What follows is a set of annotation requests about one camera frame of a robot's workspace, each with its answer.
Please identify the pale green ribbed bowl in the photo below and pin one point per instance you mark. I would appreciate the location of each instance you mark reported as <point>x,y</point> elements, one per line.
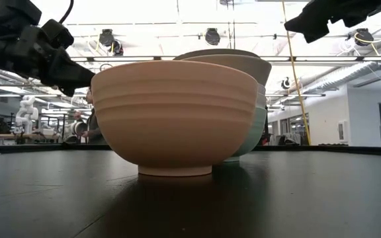
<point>255,132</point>

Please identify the black table edge rail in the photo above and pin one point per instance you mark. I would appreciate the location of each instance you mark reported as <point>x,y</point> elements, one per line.
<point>342,149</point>

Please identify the red and black machine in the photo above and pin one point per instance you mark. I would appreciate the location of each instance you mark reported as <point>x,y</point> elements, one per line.
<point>266,132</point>

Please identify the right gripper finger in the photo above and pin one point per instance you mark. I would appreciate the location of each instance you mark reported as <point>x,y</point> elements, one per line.
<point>313,21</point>

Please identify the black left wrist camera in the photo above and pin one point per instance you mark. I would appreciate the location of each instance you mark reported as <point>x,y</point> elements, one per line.
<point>58,33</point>

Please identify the horizontal ceiling beam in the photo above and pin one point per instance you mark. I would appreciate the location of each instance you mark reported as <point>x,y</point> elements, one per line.
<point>326,59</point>

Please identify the peach orange ribbed bowl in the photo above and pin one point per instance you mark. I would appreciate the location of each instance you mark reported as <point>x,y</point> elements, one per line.
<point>174,115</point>

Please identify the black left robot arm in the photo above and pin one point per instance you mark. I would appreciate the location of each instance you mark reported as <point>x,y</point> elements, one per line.
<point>12,11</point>

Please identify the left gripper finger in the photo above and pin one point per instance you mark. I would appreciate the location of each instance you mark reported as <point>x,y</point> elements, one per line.
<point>69,77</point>

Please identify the person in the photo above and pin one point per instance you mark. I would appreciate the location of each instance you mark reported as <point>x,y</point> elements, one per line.
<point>93,125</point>

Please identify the beige bowl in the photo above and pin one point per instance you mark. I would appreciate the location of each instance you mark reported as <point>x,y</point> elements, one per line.
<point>253,69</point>

